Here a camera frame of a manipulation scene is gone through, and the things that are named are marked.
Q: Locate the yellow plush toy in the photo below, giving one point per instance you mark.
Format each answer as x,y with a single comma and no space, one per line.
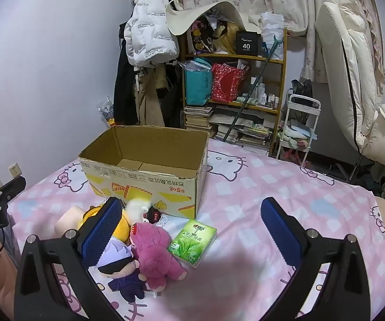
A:
124,224

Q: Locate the black coat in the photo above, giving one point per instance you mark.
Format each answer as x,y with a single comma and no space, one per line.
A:
124,83

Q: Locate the pink bear plush toy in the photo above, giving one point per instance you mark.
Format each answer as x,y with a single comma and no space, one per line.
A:
155,254

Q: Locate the white plastic package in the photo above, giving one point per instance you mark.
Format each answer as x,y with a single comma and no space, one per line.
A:
272,26

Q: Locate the beige coat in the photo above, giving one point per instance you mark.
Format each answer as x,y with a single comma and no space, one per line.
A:
147,103

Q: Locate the black bag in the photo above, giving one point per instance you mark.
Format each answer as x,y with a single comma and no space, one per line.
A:
302,88

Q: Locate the stack of books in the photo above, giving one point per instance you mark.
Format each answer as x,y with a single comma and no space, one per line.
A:
197,118

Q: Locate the cream padded chair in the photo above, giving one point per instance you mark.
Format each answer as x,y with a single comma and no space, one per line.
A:
339,57

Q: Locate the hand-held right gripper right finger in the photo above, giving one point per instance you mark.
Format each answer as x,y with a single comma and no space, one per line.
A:
279,230

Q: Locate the white puffer jacket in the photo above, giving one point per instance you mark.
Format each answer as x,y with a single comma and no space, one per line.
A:
149,23

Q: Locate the white trolley cart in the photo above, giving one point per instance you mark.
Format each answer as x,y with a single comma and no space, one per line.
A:
304,102

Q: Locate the wooden shelf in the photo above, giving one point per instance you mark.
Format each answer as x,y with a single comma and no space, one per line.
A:
283,83

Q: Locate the green tissue pack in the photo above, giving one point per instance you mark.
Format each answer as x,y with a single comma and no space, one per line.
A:
192,240

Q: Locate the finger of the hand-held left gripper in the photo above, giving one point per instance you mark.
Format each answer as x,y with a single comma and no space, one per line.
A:
12,189

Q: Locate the beige sun hat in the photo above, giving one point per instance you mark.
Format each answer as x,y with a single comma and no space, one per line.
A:
179,23

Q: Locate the pile of books and papers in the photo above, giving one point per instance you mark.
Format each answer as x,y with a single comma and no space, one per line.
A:
245,130

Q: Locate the purple-haired plush doll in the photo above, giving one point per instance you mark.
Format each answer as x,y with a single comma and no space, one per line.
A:
119,260

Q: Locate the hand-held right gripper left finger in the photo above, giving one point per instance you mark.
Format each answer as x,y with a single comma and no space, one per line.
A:
100,230

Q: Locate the printed cardboard box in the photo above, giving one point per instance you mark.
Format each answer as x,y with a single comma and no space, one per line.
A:
145,187

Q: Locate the row of small bottles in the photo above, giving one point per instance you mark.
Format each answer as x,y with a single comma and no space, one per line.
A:
267,98

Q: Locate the red patterned bag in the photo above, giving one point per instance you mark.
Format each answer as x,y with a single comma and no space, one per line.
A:
225,83

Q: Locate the teal bag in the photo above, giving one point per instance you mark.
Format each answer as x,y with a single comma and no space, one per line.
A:
197,83

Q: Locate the green pole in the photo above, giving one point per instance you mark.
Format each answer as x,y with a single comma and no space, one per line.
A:
255,80

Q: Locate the black box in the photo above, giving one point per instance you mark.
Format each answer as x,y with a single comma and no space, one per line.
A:
247,45

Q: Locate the printed plastic bag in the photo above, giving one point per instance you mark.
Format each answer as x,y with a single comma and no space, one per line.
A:
107,112

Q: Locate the pink printed bedsheet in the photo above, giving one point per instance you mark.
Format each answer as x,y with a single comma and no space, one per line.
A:
262,180

